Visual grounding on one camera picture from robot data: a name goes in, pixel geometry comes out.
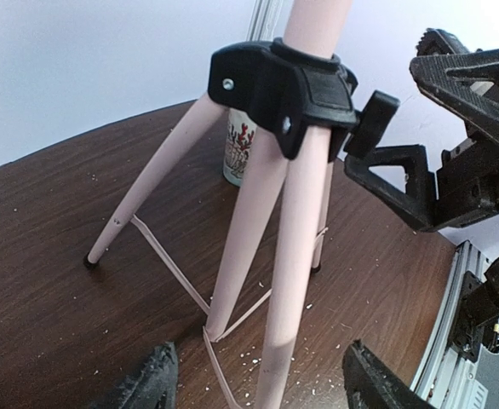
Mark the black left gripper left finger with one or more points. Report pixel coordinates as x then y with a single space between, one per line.
152 385

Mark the white floral ceramic mug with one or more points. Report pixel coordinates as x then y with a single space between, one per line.
240 135

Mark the pink music stand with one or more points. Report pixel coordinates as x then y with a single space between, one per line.
300 96

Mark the right aluminium frame post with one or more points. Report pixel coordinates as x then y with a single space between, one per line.
264 19

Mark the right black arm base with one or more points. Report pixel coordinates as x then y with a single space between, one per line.
477 308

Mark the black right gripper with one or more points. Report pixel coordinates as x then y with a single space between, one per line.
479 187

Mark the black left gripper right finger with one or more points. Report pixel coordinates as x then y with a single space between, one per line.
369 383

